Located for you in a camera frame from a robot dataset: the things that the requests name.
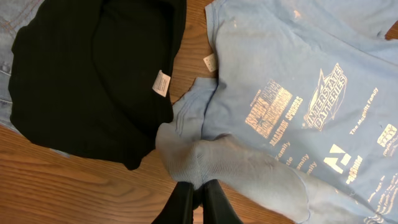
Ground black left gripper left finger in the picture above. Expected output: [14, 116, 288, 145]
[152, 182, 194, 224]

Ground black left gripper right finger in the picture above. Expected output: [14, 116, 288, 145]
[202, 180, 243, 224]

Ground light blue printed t-shirt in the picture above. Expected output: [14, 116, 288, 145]
[156, 0, 397, 223]

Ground folded black shirt left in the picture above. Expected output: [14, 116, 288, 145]
[8, 0, 187, 170]

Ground folded blue denim jeans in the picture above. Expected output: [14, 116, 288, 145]
[0, 0, 71, 158]

